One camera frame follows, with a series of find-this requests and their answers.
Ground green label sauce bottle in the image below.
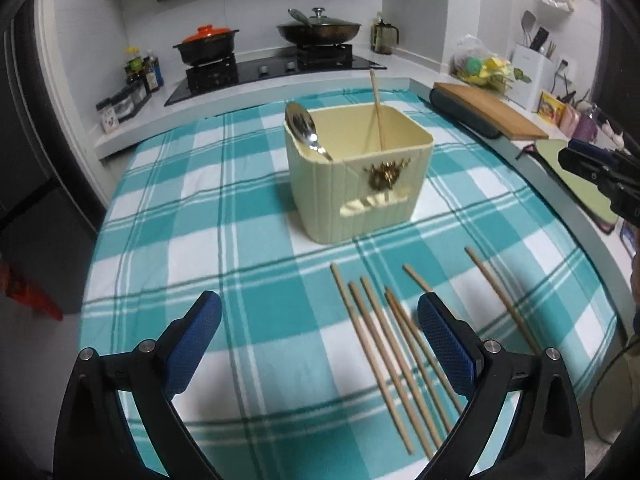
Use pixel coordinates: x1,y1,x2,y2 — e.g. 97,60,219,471
125,47,144,86

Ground black wok with glass lid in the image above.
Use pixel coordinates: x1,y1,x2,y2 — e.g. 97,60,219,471
276,7,362,46

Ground green cutting board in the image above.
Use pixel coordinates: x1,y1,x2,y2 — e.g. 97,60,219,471
516,137,628,235

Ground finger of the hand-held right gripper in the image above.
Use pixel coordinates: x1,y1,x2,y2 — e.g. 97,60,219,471
558,147,610,184
568,138,621,163

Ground clear plastic bag yellow contents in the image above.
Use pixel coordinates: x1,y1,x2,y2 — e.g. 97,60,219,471
452,35,532,95

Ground yellow packet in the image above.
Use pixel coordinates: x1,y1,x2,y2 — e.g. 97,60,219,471
539,91,570,123

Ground dark soy sauce bottle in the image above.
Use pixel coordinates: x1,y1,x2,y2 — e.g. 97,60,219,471
142,50,164,93

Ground white knife holder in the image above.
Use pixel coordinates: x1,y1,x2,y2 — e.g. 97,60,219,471
510,42,560,111

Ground black casserole pot orange lid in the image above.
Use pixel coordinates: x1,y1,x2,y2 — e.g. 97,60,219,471
172,25,240,67

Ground wooden cutting board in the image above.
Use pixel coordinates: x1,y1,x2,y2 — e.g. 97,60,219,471
434,81,550,141

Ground clear spice jar set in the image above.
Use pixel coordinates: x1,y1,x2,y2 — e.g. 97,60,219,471
96,82,153,134

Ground red floor object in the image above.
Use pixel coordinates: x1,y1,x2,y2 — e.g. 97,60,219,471
0,258,65,322

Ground teal checked tablecloth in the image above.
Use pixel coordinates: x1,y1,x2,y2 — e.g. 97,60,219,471
80,77,621,480

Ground pink cup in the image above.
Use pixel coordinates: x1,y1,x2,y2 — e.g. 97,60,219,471
562,109,598,143

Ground metal spoon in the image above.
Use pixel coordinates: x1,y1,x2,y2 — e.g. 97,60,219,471
285,101,334,162

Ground black cable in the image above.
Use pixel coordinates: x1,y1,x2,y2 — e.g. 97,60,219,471
592,332,640,446

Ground cream plastic utensil container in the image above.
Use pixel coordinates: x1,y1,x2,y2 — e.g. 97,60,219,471
284,101,435,245

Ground glass french press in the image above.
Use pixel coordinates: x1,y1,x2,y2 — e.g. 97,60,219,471
370,11,399,55

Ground black gas stove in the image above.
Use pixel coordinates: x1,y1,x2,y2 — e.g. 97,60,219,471
164,42,388,107

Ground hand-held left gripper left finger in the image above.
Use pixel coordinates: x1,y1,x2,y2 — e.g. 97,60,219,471
52,290,223,480

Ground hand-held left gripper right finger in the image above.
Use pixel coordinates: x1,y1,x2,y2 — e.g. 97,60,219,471
416,292,586,480

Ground dark blue flat case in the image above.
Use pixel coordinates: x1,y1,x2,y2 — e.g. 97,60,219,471
429,87,502,139

